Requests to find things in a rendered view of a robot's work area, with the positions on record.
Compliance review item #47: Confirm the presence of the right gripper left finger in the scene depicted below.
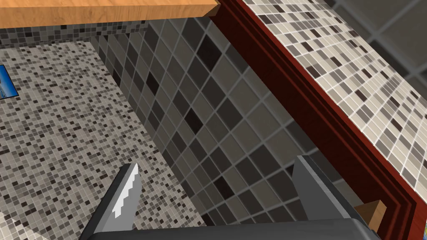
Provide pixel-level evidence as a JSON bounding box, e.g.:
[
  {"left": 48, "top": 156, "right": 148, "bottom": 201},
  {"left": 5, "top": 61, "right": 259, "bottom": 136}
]
[{"left": 78, "top": 162, "right": 143, "bottom": 240}]

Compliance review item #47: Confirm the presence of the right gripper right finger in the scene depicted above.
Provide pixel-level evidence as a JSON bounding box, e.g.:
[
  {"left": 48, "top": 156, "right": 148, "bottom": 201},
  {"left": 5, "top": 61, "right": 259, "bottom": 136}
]
[{"left": 291, "top": 155, "right": 355, "bottom": 222}]

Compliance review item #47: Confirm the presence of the small brown wooden block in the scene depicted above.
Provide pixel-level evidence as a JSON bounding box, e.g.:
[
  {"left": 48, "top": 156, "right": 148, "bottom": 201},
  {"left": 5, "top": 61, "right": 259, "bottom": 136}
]
[{"left": 353, "top": 200, "right": 387, "bottom": 233}]

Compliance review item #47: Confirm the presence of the blue picture on wall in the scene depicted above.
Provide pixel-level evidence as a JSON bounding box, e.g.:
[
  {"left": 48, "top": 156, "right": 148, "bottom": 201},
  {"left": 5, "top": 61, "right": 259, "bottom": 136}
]
[{"left": 0, "top": 65, "right": 19, "bottom": 100}]

